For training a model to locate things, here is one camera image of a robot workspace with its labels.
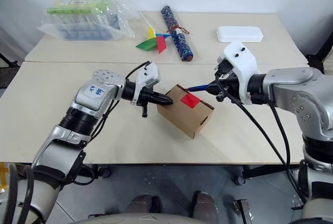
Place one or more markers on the white rectangular case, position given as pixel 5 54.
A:
pixel 242 32

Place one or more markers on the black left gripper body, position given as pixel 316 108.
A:
pixel 144 97

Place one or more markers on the blue pen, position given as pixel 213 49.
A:
pixel 199 87

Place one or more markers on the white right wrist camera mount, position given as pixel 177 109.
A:
pixel 242 60

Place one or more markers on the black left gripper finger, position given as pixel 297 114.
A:
pixel 164 102
pixel 161 97

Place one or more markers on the black table leg frame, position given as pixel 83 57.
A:
pixel 89 173
pixel 268 172

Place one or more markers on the brown cardboard box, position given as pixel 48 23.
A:
pixel 182 119

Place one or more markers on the grey robot torso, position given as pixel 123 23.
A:
pixel 140 219

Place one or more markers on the yellow floor object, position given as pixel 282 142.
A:
pixel 3 177

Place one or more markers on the colourful paper pinwheel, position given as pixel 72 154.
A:
pixel 153 42

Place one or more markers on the blue patterned rolled scroll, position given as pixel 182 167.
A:
pixel 177 34

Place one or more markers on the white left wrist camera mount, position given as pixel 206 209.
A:
pixel 147 74

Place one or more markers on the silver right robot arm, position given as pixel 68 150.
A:
pixel 288 83

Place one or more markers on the clear plastic bag with packs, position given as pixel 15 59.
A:
pixel 86 20

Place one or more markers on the black stand leg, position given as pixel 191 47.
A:
pixel 7 60

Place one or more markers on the red tape seal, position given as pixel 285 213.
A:
pixel 190 101

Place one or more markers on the black caster wheel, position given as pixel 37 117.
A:
pixel 104 172
pixel 239 179

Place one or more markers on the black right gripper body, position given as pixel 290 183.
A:
pixel 230 83

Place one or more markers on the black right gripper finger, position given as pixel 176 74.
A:
pixel 216 84
pixel 216 91

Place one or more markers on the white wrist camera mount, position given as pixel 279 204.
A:
pixel 242 60
pixel 147 74

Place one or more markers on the black metal bracket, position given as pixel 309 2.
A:
pixel 244 211

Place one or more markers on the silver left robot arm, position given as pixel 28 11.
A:
pixel 91 99

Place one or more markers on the dark rounded foot shape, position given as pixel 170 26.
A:
pixel 141 204
pixel 204 205

